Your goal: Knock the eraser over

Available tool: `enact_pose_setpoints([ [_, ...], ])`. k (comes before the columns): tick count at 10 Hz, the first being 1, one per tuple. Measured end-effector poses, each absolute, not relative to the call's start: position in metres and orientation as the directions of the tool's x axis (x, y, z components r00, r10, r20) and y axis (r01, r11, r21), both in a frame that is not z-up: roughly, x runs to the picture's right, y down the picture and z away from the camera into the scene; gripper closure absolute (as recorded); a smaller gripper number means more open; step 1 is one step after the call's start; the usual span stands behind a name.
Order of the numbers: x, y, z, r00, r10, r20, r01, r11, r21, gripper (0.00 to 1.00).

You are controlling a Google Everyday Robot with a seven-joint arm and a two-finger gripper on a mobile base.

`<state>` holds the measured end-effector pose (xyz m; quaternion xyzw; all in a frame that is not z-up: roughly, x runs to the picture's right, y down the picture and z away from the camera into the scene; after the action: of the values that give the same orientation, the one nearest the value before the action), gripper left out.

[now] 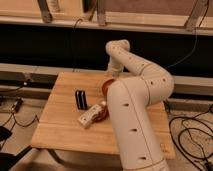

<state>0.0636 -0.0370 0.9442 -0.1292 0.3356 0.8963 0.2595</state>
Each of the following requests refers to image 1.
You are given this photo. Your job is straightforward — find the wooden table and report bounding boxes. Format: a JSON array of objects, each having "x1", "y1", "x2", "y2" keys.
[{"x1": 30, "y1": 71, "x2": 177, "y2": 160}]

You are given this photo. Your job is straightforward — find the black striped eraser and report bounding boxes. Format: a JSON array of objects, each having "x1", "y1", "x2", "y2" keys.
[{"x1": 75, "y1": 90, "x2": 88, "y2": 110}]

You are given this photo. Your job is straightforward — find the wooden shelf frame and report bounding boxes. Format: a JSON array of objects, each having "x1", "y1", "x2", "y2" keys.
[{"x1": 0, "y1": 0, "x2": 213, "y2": 36}]

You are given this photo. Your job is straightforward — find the black hanging cable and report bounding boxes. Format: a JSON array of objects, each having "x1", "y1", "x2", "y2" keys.
[{"x1": 164, "y1": 0, "x2": 213, "y2": 71}]

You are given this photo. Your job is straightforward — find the white rectangular block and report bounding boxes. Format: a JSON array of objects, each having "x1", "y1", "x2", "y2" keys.
[{"x1": 78, "y1": 104, "x2": 103, "y2": 128}]

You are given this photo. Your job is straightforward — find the black floor cables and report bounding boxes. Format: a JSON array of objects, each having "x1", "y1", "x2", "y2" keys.
[
  {"x1": 0, "y1": 94, "x2": 40, "y2": 141},
  {"x1": 164, "y1": 101, "x2": 213, "y2": 171}
]

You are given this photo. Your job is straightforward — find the black floor cables right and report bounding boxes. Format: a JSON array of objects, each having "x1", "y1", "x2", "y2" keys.
[{"x1": 164, "y1": 101, "x2": 213, "y2": 171}]

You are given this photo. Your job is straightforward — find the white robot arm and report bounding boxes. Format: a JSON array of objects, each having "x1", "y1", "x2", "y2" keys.
[{"x1": 106, "y1": 40, "x2": 174, "y2": 171}]

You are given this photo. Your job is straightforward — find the red round object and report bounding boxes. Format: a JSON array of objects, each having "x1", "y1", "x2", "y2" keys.
[{"x1": 94, "y1": 79, "x2": 114, "y2": 122}]

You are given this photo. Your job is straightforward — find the black floor cables left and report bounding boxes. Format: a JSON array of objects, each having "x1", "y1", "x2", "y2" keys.
[{"x1": 0, "y1": 94, "x2": 40, "y2": 141}]

